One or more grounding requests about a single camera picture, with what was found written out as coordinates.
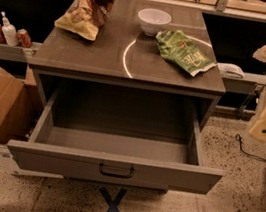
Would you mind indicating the grey low shelf left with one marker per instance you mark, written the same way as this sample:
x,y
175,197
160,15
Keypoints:
x,y
17,53

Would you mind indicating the black top drawer handle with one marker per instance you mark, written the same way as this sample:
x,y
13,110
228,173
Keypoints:
x,y
116,172

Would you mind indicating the grey drawer cabinet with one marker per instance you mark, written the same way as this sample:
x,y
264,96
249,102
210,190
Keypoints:
x,y
123,62

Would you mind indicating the blue tape cross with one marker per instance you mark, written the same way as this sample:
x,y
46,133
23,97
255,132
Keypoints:
x,y
113,202

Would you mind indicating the green chip bag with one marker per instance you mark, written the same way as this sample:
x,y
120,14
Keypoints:
x,y
176,47

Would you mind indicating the white bowl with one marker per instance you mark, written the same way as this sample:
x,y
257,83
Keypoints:
x,y
153,20

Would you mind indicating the red soda can right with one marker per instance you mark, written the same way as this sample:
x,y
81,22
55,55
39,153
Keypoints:
x,y
24,38

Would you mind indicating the white folded cloth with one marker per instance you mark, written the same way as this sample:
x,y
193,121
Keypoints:
x,y
230,70

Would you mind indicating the grey low shelf right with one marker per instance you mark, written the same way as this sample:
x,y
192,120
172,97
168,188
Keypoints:
x,y
244,85

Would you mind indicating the grey top drawer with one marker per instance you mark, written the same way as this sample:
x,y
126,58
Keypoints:
x,y
129,141

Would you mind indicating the yellow brown chip bag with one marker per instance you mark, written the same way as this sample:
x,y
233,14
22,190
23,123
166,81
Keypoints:
x,y
85,17

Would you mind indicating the grey low shelf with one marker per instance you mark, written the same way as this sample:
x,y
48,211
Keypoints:
x,y
17,53
244,85

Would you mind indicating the brown cardboard box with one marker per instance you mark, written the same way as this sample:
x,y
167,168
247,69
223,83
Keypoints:
x,y
20,104

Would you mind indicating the white pump bottle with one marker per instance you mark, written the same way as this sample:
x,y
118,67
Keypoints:
x,y
9,31

